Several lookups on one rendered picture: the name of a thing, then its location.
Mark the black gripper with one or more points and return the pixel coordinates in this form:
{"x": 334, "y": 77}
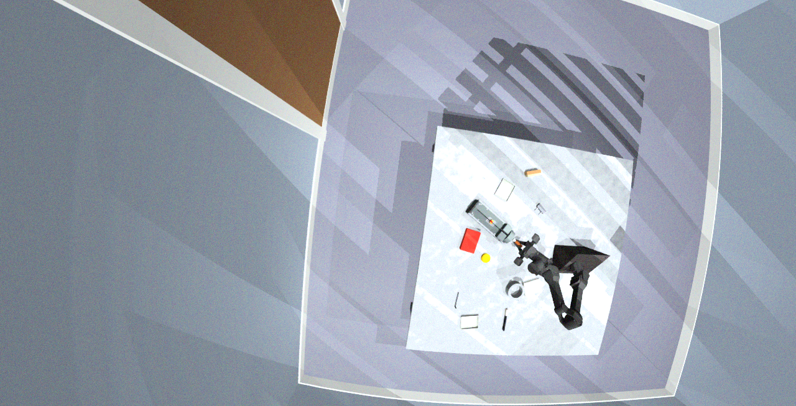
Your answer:
{"x": 519, "y": 260}

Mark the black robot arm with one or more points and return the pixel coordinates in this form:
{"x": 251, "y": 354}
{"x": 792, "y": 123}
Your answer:
{"x": 543, "y": 266}

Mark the red rectangular block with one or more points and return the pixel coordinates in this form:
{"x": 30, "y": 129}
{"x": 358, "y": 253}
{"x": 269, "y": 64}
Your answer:
{"x": 470, "y": 240}

